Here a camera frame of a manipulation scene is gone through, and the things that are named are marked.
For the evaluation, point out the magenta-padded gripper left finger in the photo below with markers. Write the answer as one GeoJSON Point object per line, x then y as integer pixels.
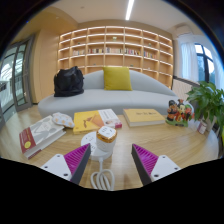
{"type": "Point", "coordinates": [56, 165]}

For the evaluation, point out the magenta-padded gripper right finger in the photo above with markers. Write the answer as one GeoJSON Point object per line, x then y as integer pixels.
{"type": "Point", "coordinates": [165, 165]}

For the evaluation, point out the white charger with gold trim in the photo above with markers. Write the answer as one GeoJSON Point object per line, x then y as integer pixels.
{"type": "Point", "coordinates": [106, 136]}

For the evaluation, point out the grey and red book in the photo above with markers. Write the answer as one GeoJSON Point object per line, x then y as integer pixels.
{"type": "Point", "coordinates": [40, 135]}

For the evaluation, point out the white pouch with orange dots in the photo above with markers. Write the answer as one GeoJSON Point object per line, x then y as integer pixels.
{"type": "Point", "coordinates": [63, 119]}

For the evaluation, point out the small red and white cup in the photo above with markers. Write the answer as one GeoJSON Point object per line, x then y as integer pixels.
{"type": "Point", "coordinates": [201, 127]}

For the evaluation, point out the yellow and orange book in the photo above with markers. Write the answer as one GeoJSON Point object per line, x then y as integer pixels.
{"type": "Point", "coordinates": [87, 121]}

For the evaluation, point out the plain yellow book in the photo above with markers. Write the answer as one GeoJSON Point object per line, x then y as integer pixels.
{"type": "Point", "coordinates": [143, 116]}

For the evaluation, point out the colourful figurine group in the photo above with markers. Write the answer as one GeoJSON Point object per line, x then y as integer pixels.
{"type": "Point", "coordinates": [178, 112]}

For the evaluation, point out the white radiator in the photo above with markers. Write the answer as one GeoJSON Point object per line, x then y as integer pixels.
{"type": "Point", "coordinates": [181, 88]}

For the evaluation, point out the green potted plant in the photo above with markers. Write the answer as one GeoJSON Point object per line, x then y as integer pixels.
{"type": "Point", "coordinates": [208, 98]}

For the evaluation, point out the black bag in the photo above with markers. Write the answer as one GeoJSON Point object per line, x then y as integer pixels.
{"type": "Point", "coordinates": [68, 82]}

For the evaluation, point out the grey curved sofa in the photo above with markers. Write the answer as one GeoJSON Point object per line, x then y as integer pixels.
{"type": "Point", "coordinates": [110, 98]}

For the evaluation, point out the grey-framed glass door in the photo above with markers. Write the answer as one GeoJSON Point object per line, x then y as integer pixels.
{"type": "Point", "coordinates": [19, 78]}

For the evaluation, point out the yellow cushion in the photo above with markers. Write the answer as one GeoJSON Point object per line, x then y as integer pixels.
{"type": "Point", "coordinates": [117, 78]}

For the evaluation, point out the white sheer curtain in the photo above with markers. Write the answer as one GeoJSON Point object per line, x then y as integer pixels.
{"type": "Point", "coordinates": [189, 61]}

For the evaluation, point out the dark-framed arched window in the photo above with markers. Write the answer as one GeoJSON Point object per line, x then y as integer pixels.
{"type": "Point", "coordinates": [203, 63]}

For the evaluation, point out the lit wooden shelf unit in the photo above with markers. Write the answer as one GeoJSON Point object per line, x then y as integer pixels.
{"type": "Point", "coordinates": [115, 45]}

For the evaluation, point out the long ceiling light strip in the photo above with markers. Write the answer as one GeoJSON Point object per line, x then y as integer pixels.
{"type": "Point", "coordinates": [129, 9]}

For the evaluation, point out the white wall air conditioner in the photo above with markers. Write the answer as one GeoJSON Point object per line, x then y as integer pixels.
{"type": "Point", "coordinates": [184, 30]}

